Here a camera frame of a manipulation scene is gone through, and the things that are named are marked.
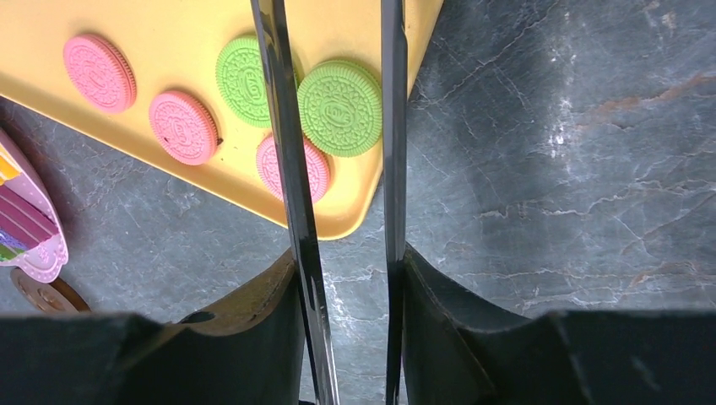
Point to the pink sandwich cookie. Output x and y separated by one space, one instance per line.
318 171
100 73
183 127

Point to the pink sandwich cookie front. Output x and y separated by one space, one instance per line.
318 171

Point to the brown round coaster near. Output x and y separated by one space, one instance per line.
56 297

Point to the green sandwich cookie right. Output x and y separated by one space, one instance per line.
341 108

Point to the green sandwich cookie left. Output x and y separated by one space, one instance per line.
240 80

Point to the pink three-tier cake stand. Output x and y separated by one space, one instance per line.
43 263

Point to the pink sandwich cookie middle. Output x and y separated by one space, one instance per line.
183 127

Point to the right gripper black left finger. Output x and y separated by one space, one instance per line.
247 347

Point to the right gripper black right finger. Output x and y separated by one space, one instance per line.
462 349

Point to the green sandwich cookie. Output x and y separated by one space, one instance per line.
341 108
240 80

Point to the pink sandwich cookie far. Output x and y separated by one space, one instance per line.
100 73

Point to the metal serving tongs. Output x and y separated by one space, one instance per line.
274 45

